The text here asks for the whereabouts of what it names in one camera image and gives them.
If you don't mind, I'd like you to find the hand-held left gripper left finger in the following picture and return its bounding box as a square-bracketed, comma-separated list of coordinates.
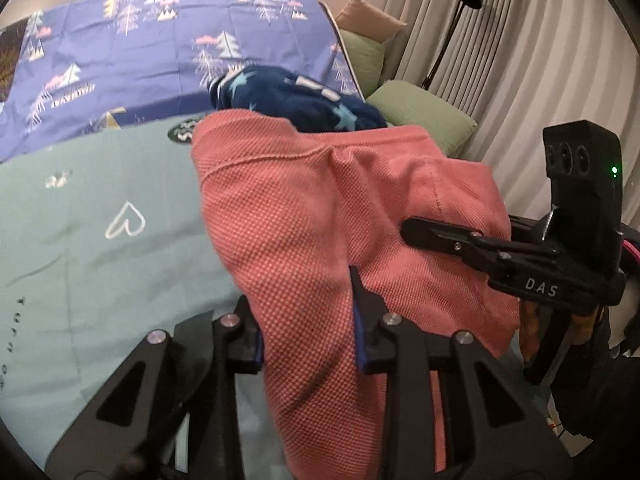
[45, 296, 265, 480]

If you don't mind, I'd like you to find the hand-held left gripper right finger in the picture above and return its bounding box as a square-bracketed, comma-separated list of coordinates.
[348, 265, 573, 480]

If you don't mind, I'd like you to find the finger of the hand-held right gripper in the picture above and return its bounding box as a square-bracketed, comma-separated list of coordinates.
[401, 216, 566, 281]

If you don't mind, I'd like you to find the red knit garment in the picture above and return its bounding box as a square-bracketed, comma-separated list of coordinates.
[191, 108, 521, 480]

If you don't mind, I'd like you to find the person's right forearm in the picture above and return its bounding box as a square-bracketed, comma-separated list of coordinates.
[550, 305, 640, 441]

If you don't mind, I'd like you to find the person's right hand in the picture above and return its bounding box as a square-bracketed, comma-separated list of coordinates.
[517, 300, 611, 363]

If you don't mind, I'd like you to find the green pillow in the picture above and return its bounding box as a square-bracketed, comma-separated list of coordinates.
[367, 80, 478, 161]
[340, 30, 386, 98]

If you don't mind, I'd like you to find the grey curtain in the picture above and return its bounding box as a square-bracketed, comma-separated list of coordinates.
[385, 0, 640, 241]

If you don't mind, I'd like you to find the navy star fleece garment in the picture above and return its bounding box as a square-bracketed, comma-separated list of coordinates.
[207, 64, 388, 133]

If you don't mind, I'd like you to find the tan pillow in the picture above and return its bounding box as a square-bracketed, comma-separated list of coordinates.
[335, 0, 408, 41]

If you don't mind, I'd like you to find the purple tree print sheet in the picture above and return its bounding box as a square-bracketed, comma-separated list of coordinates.
[0, 0, 366, 163]

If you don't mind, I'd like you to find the dark patterned cloth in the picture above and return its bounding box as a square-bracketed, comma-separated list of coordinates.
[0, 22, 28, 103]

